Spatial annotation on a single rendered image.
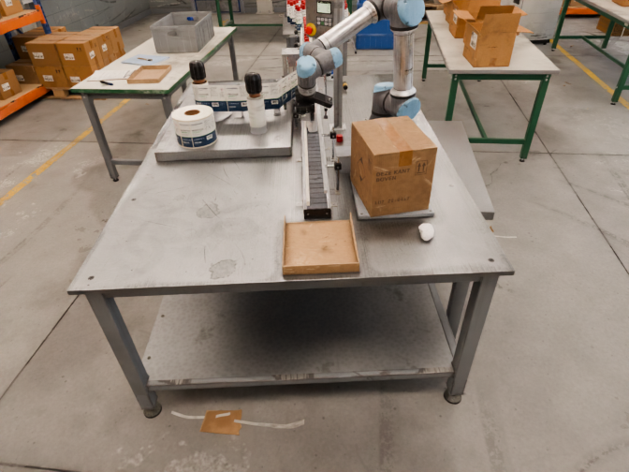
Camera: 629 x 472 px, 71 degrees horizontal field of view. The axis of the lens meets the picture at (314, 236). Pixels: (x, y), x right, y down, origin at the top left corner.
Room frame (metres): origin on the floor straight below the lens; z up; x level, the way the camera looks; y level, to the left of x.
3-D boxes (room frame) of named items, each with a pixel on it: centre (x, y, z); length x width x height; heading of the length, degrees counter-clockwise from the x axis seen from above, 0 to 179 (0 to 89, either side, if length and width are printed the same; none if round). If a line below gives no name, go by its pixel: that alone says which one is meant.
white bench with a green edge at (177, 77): (4.10, 1.23, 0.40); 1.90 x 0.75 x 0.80; 172
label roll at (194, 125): (2.09, 0.58, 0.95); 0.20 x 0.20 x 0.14
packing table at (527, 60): (4.40, -1.62, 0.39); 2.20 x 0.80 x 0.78; 172
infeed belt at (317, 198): (2.24, -0.01, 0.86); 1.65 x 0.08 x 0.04; 0
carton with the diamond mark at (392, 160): (1.55, -0.31, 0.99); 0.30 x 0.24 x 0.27; 10
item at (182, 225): (2.12, 0.09, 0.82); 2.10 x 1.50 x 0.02; 0
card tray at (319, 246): (1.25, -0.02, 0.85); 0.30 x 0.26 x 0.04; 0
